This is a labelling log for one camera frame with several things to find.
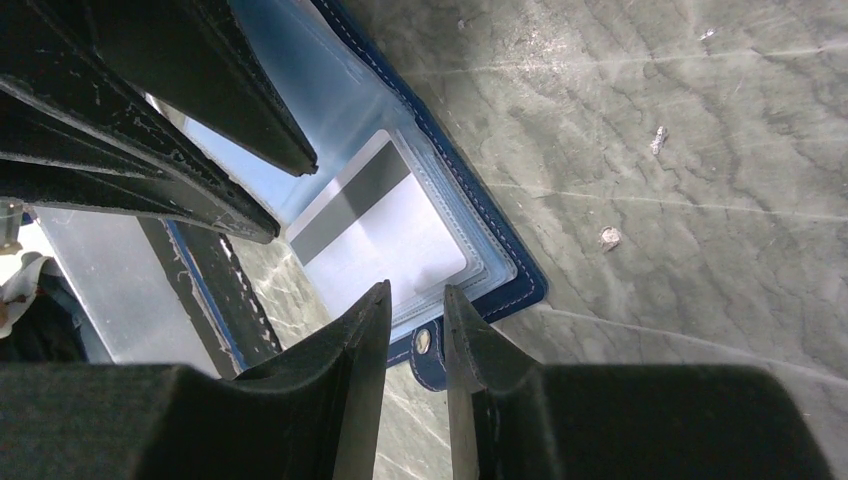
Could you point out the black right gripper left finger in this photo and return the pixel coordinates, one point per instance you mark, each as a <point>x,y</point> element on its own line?
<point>312,412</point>

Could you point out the seated person in background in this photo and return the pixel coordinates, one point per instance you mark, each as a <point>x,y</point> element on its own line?
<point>41,318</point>

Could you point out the blue leather card holder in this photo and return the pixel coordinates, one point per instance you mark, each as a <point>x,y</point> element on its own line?
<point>341,90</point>

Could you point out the white credit card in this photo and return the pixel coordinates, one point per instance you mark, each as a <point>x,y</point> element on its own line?
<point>375,221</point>

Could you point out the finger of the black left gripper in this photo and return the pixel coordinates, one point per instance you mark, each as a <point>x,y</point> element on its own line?
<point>75,135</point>
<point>195,56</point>

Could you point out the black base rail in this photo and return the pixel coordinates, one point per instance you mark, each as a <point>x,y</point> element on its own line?
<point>222,307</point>

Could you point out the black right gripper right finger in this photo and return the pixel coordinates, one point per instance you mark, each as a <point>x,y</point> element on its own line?
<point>512,417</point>

